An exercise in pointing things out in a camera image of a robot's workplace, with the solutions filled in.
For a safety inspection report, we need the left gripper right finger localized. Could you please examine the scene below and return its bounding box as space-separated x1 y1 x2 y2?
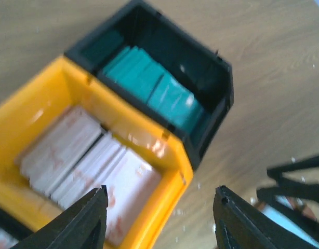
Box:
213 185 315 249

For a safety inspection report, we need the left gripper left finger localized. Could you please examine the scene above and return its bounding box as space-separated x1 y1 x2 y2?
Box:
13 185 108 249

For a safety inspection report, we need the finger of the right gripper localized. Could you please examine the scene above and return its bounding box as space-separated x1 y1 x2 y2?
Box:
267 155 319 181
256 178 319 233

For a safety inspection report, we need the black bin with green cards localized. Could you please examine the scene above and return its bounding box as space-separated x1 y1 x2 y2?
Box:
64 1 234 170

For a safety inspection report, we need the white cards stack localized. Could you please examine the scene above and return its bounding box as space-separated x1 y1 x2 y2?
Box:
20 106 162 246

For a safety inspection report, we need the black bin with red cards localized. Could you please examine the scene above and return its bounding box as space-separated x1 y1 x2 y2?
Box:
0 208 33 248

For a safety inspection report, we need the green cards stack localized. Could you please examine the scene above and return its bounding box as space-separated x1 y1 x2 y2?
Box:
102 46 203 132

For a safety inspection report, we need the yellow plastic bin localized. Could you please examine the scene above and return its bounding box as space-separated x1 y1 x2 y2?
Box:
0 57 193 248

